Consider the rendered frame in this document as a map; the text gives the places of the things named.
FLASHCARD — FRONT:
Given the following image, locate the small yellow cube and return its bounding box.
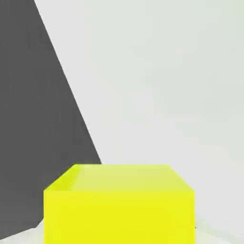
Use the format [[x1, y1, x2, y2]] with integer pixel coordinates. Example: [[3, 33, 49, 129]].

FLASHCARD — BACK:
[[43, 163, 195, 244]]

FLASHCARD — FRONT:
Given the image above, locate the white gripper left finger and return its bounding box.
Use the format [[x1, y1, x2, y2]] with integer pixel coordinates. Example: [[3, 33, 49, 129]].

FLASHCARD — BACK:
[[0, 218, 45, 244]]

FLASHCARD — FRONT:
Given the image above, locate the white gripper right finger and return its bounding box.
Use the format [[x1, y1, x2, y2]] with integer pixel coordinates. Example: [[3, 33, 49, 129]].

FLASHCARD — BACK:
[[194, 219, 244, 244]]

